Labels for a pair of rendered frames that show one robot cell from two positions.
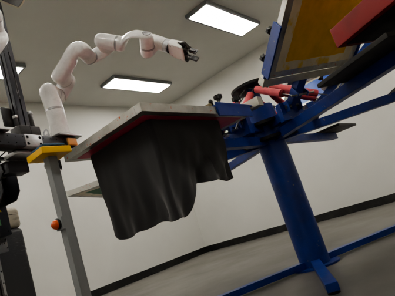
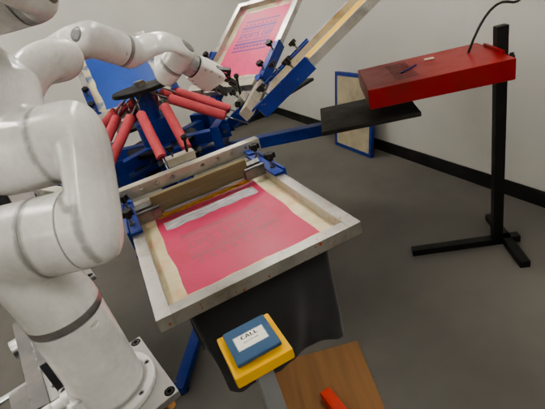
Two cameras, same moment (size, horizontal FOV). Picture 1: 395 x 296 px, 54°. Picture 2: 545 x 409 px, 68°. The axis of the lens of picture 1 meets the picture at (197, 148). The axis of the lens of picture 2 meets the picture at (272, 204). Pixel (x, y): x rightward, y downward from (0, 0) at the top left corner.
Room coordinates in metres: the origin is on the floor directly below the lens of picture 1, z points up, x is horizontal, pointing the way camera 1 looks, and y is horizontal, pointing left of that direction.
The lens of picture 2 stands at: (1.08, 1.05, 1.59)
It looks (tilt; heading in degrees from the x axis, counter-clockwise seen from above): 27 degrees down; 304
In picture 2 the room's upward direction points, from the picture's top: 16 degrees counter-clockwise
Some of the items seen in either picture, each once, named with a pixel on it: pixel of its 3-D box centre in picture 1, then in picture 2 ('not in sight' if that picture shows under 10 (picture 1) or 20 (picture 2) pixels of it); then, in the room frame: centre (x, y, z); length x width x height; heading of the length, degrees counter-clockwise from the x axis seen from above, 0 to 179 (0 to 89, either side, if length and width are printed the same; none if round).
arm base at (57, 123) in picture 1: (56, 125); not in sight; (1.97, 0.68, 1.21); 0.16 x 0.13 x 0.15; 65
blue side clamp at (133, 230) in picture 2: not in sight; (132, 222); (2.26, 0.21, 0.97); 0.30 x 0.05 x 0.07; 142
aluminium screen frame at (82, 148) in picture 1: (163, 133); (221, 217); (1.90, 0.14, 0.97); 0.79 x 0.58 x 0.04; 142
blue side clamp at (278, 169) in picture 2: (231, 111); (265, 167); (1.92, -0.22, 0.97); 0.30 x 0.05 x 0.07; 142
